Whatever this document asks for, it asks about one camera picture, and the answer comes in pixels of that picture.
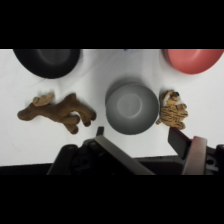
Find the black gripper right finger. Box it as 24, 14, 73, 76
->
168, 127, 208, 176

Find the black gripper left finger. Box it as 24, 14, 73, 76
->
94, 126, 156, 176

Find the grey bowl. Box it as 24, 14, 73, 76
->
105, 78, 160, 136

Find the pink bowl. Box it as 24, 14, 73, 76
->
162, 49, 224, 75

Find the black bowl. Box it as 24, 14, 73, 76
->
12, 49, 82, 80

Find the striped tiger plush toy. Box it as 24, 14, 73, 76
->
155, 89, 189, 131

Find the brown plush toy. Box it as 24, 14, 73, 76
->
17, 92, 98, 135

